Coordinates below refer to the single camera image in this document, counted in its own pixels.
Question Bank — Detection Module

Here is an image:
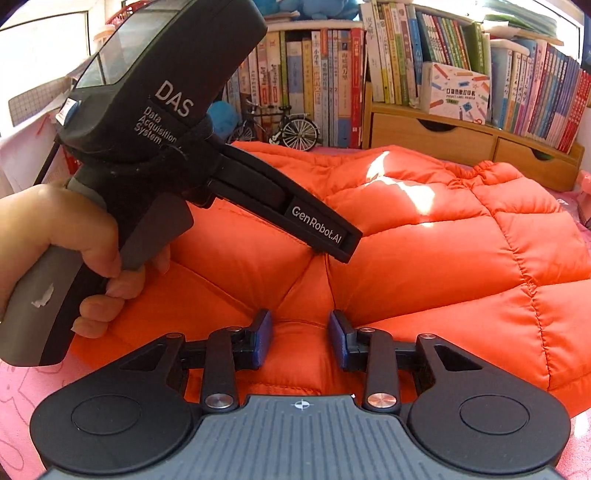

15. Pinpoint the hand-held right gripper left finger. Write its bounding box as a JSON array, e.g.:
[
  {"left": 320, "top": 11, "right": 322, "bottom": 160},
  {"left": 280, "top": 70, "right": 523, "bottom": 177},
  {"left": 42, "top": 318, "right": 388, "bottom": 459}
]
[{"left": 119, "top": 308, "right": 274, "bottom": 412}]

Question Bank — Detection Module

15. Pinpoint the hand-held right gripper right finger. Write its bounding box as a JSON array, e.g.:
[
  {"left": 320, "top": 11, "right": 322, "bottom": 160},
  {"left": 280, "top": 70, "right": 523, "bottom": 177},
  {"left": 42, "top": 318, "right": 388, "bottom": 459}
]
[{"left": 328, "top": 309, "right": 485, "bottom": 412}]

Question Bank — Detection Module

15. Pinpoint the orange hooded puffer jacket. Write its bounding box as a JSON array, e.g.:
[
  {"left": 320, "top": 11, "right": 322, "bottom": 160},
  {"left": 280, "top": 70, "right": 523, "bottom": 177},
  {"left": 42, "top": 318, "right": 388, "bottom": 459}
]
[{"left": 69, "top": 141, "right": 591, "bottom": 418}]

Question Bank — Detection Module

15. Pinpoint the person's left hand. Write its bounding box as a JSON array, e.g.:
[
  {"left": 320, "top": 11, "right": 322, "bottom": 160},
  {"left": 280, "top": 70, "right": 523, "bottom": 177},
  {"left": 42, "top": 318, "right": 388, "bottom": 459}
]
[{"left": 0, "top": 184, "right": 171, "bottom": 341}]

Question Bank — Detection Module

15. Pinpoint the blue plush ball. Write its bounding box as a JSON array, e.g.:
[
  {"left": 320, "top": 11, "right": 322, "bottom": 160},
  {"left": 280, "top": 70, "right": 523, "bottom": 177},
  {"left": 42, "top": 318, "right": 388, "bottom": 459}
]
[{"left": 208, "top": 102, "right": 242, "bottom": 140}]

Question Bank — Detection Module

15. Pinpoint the white grid board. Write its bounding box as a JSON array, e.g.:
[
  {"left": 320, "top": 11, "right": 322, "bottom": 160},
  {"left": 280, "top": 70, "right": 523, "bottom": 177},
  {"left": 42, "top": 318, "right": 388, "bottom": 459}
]
[{"left": 9, "top": 69, "right": 90, "bottom": 127}]

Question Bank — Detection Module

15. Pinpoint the black toy bicycle model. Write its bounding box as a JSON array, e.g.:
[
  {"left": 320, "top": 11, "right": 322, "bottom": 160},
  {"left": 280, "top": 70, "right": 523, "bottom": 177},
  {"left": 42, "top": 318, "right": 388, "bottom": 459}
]
[{"left": 231, "top": 104, "right": 324, "bottom": 151}]

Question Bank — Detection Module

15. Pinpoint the row of tall picture books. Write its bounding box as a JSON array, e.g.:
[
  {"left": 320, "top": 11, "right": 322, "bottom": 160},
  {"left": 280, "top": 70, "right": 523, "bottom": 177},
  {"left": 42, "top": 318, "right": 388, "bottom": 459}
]
[{"left": 226, "top": 28, "right": 365, "bottom": 148}]

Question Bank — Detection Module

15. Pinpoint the blue plush toy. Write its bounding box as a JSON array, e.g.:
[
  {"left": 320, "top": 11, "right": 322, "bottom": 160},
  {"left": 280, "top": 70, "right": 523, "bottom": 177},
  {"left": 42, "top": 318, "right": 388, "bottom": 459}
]
[{"left": 256, "top": 0, "right": 361, "bottom": 21}]

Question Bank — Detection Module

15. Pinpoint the wooden desktop drawer shelf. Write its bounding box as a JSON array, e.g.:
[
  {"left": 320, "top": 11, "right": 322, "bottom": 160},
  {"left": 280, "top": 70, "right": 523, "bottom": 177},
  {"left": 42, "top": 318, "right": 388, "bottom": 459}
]
[{"left": 362, "top": 83, "right": 585, "bottom": 192}]

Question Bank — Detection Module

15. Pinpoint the pink rabbit print blanket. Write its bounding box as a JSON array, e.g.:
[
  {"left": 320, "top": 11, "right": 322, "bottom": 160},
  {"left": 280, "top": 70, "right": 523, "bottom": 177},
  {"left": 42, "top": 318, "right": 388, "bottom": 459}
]
[{"left": 0, "top": 145, "right": 591, "bottom": 480}]

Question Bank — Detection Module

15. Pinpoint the white box with colourful print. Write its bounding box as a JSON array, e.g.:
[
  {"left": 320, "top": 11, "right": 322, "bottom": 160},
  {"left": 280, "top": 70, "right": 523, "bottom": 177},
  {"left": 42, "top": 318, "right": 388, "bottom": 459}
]
[{"left": 422, "top": 62, "right": 490, "bottom": 125}]

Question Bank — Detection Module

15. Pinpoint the row of slim children's books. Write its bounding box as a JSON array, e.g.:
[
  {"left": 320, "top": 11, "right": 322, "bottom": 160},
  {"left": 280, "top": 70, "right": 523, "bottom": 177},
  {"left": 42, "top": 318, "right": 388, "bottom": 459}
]
[{"left": 360, "top": 0, "right": 591, "bottom": 153}]

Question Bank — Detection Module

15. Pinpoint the stack of green folders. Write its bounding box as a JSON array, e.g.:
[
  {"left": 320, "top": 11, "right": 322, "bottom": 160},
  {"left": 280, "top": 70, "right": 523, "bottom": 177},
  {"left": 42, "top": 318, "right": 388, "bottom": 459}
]
[{"left": 480, "top": 0, "right": 566, "bottom": 47}]

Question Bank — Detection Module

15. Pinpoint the black cable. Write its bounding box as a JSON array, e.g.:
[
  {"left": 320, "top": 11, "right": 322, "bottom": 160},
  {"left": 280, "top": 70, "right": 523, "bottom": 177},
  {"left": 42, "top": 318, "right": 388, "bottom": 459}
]
[{"left": 34, "top": 138, "right": 63, "bottom": 185}]

